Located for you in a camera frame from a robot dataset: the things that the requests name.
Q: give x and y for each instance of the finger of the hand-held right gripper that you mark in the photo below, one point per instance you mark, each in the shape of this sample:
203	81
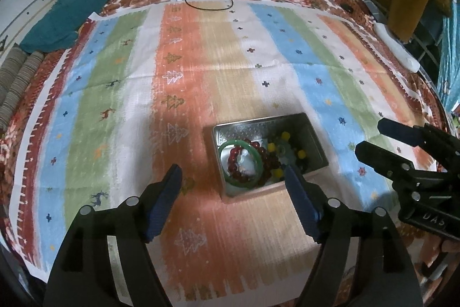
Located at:
397	132
381	156

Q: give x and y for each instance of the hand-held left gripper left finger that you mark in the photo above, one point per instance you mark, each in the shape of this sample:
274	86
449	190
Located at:
165	202

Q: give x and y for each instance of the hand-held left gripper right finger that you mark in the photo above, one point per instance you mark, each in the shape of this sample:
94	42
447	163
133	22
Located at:
302	199

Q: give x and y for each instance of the green jade bangle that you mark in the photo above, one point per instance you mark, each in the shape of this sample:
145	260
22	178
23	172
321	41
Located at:
223	163

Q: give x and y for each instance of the silver metal tin box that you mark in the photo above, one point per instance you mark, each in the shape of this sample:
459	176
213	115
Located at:
244	129

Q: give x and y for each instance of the long white object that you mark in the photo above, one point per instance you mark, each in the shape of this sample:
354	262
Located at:
397	46

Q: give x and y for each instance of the teal printed cloth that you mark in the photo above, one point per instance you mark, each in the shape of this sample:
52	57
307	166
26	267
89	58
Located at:
451	59

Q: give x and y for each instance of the dark metal chair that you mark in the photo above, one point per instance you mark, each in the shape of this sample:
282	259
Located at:
427	41

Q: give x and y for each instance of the striped printed blanket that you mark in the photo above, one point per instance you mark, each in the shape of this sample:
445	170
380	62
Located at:
215	59

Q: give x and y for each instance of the teal pillow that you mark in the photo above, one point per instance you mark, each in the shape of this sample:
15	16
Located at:
61	15

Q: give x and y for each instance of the white headboard with gold trim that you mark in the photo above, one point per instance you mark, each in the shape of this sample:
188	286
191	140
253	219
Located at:
36	5

